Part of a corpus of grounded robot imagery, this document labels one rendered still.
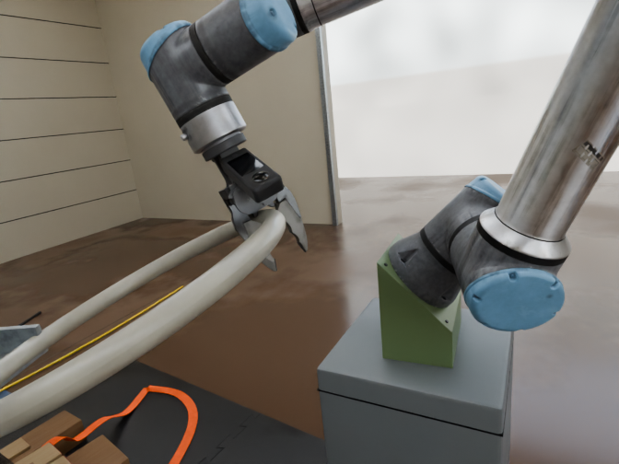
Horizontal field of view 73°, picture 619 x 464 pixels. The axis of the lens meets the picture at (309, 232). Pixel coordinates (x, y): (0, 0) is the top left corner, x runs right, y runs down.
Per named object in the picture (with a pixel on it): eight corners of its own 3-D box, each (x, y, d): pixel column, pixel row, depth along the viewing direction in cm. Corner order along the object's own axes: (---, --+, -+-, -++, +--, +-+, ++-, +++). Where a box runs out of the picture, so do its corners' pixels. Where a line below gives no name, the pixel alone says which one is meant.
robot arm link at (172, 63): (173, 11, 54) (119, 52, 57) (222, 99, 57) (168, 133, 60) (204, 20, 63) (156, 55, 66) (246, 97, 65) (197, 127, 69)
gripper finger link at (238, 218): (268, 240, 66) (252, 188, 65) (271, 241, 64) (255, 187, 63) (240, 250, 64) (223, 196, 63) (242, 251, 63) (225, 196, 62)
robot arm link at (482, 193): (466, 246, 103) (523, 195, 94) (484, 291, 89) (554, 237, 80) (419, 214, 99) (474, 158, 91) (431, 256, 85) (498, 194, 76)
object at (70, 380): (-188, 528, 40) (-211, 506, 39) (102, 303, 87) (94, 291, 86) (238, 335, 30) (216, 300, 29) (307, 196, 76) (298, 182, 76)
